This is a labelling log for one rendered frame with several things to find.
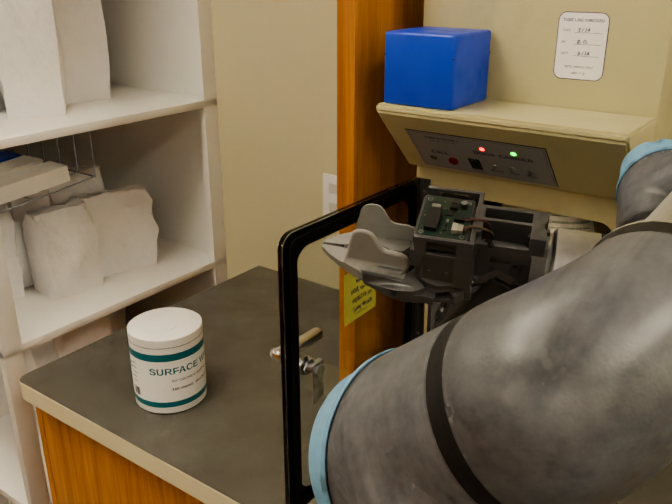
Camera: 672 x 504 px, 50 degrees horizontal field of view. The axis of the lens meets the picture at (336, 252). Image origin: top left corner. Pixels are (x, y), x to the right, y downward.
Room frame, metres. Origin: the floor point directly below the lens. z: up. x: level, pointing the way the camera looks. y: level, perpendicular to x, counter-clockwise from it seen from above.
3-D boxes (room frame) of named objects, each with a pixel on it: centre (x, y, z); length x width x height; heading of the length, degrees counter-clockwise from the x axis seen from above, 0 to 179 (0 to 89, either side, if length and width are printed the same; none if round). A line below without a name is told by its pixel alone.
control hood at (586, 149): (0.89, -0.21, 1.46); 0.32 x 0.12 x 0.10; 54
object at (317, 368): (0.80, 0.03, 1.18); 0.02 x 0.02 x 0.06; 54
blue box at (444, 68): (0.95, -0.13, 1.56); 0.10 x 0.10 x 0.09; 54
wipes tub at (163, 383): (1.14, 0.30, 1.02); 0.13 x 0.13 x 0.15
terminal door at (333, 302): (0.89, -0.03, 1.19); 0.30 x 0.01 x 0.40; 144
